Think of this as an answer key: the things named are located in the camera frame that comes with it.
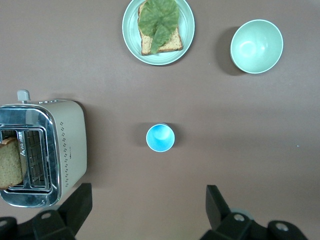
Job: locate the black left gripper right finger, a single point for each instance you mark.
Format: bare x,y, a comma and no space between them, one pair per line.
220,215

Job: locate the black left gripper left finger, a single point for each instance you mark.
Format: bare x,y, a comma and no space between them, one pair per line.
72,212

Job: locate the blue plastic cup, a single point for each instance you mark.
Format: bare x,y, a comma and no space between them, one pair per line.
160,137

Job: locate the beige chrome toaster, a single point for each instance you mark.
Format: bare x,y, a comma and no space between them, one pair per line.
70,140

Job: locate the brown bread slice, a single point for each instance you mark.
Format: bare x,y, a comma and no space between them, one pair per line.
10,165

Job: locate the brown table cover mat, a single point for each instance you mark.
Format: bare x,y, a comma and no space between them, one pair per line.
225,125

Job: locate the pale green bowl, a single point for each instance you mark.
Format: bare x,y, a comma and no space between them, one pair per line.
256,46

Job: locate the toast slice under lettuce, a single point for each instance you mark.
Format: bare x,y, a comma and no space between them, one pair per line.
172,42

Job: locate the pale green plate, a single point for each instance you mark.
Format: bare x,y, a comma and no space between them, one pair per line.
130,27

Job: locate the green lettuce leaf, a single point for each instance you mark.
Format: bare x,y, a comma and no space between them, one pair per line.
157,20

